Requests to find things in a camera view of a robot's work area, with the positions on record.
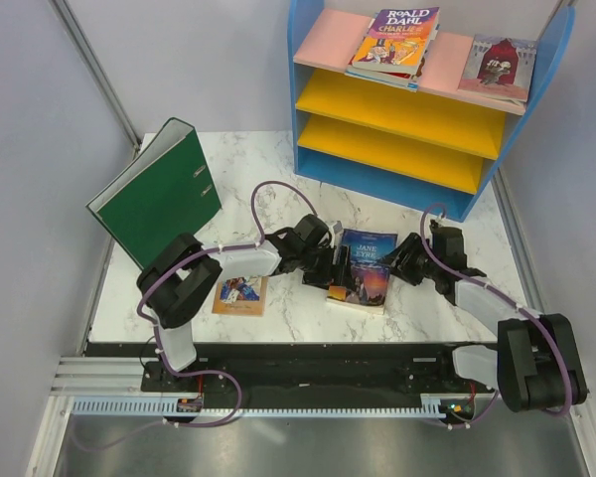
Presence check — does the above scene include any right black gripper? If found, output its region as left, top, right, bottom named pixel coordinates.
left=374, top=232, right=440, bottom=286

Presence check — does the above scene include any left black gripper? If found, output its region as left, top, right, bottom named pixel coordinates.
left=299, top=243, right=356, bottom=293

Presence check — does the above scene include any Jane Eyre book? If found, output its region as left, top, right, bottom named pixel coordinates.
left=327, top=229, right=398, bottom=315

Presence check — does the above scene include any dogs bark book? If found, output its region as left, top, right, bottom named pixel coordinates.
left=345, top=67, right=418, bottom=92

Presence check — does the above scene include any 13-Storey Treehouse book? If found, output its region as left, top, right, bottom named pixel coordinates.
left=347, top=14, right=426, bottom=85

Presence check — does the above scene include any Roald Dahl Charlie book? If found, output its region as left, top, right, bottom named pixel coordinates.
left=351, top=6, right=441, bottom=72

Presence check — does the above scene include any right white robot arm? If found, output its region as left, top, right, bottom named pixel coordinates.
left=381, top=221, right=589, bottom=413

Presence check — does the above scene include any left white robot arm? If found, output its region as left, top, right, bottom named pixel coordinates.
left=136, top=214, right=343, bottom=391

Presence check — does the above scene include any blue shelf unit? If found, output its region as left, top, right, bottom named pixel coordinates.
left=287, top=1, right=575, bottom=222

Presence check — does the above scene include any green lever arch binder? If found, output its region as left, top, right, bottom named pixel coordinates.
left=86, top=117, right=222, bottom=269

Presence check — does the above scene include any grey red castle book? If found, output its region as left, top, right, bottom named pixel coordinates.
left=458, top=34, right=537, bottom=104

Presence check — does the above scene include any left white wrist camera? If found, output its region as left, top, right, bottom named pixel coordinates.
left=326, top=221, right=344, bottom=247

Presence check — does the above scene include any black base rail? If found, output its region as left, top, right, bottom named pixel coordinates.
left=141, top=343, right=488, bottom=407

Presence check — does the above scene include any white slotted cable duct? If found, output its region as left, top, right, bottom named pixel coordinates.
left=71, top=395, right=473, bottom=418

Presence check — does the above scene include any aluminium frame post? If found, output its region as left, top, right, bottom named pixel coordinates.
left=49, top=0, right=141, bottom=152

